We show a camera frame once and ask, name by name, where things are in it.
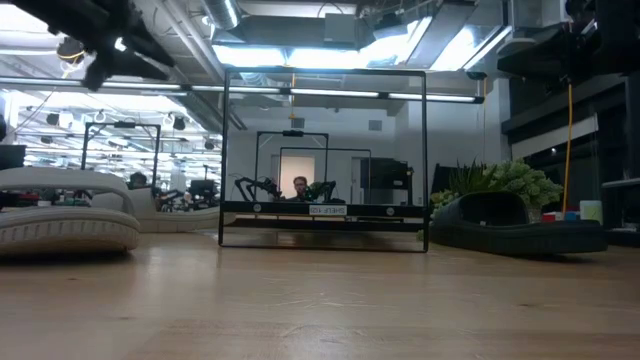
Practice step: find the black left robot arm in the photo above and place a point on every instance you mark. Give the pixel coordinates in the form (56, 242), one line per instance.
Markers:
(40, 15)

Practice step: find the black vertical pole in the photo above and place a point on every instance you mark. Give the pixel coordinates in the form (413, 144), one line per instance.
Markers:
(634, 125)

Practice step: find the light green succulent plant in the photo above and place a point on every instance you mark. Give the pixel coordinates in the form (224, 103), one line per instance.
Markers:
(530, 182)

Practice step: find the black background cabinet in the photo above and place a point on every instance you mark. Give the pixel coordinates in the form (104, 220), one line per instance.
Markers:
(382, 175)

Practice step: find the black foam slide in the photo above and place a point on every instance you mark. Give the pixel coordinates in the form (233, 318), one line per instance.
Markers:
(500, 240)

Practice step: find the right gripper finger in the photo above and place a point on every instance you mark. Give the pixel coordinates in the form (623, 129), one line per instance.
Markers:
(565, 45)
(550, 66)

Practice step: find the small red block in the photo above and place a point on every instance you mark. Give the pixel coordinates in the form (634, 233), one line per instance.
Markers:
(549, 217)

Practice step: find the person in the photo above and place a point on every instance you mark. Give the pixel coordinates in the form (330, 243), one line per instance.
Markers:
(137, 180)
(300, 187)

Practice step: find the long LED light bar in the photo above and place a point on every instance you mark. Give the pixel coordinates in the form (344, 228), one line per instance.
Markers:
(330, 93)

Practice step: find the black aluminium rig frame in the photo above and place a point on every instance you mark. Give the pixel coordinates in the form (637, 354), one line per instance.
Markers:
(325, 225)

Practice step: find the dark green spiky plant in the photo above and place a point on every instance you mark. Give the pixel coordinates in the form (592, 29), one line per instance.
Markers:
(470, 180)

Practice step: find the round silver air duct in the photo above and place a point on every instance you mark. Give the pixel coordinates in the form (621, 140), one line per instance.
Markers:
(222, 12)

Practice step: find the background black robot arm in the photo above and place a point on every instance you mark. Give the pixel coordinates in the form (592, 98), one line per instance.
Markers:
(257, 187)
(325, 192)

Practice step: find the small blue block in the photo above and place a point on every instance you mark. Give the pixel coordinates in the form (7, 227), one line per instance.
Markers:
(572, 216)

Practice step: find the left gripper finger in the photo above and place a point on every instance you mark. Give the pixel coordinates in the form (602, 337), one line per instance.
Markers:
(135, 65)
(147, 42)

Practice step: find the black metal shelf frame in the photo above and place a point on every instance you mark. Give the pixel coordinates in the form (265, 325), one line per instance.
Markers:
(280, 209)

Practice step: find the black computer monitor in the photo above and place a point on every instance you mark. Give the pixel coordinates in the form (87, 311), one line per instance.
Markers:
(12, 157)

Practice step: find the small black background monitor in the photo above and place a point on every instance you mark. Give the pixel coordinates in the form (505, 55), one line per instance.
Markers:
(202, 188)

